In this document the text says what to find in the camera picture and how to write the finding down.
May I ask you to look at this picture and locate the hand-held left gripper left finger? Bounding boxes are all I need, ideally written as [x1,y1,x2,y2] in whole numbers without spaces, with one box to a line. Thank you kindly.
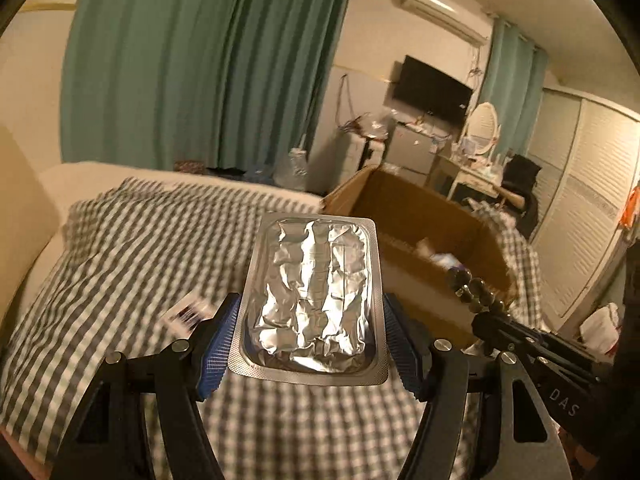
[50,292,242,480]

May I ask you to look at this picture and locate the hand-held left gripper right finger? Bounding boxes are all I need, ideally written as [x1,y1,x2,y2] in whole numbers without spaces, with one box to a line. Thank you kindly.
[382,292,573,480]

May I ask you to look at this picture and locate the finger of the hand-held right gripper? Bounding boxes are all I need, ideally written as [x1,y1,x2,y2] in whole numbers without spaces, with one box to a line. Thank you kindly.
[471,321,568,386]
[487,312,608,380]

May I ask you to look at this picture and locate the dark bead bracelet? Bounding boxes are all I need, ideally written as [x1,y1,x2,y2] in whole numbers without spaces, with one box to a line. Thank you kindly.
[447,267,511,319]

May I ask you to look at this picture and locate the brown cardboard box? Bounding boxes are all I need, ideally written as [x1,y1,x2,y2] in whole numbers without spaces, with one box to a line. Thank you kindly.
[320,165,517,352]

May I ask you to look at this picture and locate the silver foil blister pack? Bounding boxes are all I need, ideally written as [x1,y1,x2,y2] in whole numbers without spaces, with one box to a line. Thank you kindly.
[239,212,390,386]

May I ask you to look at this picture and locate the white barcode packet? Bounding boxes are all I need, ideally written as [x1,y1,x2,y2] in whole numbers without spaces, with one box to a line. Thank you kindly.
[160,295,214,334]

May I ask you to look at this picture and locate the red white plastic bag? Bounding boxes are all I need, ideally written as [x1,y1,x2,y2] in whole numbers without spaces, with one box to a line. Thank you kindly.
[579,302,622,357]

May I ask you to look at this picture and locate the grey checkered blanket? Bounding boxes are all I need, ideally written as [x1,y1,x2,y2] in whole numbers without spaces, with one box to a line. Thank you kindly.
[0,177,547,480]

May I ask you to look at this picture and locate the wooden chair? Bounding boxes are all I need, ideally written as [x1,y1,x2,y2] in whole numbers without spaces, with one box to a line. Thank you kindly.
[495,186,532,232]

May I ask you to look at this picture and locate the white louvered wardrobe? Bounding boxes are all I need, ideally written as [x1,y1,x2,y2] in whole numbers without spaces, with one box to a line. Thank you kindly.
[525,86,640,322]

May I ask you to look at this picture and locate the white dressing table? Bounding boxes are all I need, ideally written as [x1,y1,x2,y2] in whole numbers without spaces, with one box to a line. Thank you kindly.
[446,156,507,207]

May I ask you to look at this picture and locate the black clothing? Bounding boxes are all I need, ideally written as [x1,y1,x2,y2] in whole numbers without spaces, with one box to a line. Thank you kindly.
[502,155,544,242]

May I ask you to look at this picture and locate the white bed sheet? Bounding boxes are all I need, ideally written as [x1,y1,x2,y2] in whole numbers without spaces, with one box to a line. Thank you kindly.
[37,160,326,212]

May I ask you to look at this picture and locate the grey small fridge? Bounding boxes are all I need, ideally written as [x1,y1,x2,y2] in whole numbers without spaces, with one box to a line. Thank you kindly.
[387,125,437,177]

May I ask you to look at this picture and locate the white suitcase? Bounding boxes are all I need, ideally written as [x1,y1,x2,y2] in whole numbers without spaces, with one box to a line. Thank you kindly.
[349,135,384,174]

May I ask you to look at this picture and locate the large clear water bottle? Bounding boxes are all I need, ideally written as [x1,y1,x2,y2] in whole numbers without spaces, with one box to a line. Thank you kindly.
[275,147,309,189]

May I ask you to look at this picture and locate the white oval vanity mirror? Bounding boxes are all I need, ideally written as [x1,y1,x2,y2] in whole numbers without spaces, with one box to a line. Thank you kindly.
[462,102,502,159]

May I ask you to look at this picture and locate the clear plastic bag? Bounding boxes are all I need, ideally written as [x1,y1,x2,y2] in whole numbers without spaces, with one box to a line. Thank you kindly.
[361,114,392,142]

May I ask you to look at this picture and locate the beige headboard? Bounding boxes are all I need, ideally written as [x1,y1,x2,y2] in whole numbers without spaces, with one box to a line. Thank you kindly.
[0,125,62,283]

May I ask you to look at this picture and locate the light green window curtain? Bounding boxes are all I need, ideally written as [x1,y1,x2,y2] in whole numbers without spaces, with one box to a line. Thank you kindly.
[479,16,549,161]

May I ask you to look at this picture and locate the wide green curtain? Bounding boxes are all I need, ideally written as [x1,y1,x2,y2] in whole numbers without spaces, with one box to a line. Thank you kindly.
[60,0,243,172]

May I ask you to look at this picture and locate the narrow green curtain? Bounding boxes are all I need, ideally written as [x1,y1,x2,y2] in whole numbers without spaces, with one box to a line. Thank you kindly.
[220,0,362,181]

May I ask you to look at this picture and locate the white air conditioner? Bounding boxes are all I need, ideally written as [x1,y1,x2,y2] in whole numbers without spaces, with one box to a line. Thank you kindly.
[400,0,492,46]

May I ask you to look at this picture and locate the wall cable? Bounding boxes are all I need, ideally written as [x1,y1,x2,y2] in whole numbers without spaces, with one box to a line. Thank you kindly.
[337,74,357,133]

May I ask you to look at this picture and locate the black wall television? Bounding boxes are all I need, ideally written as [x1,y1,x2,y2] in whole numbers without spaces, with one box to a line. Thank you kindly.
[392,55,474,127]

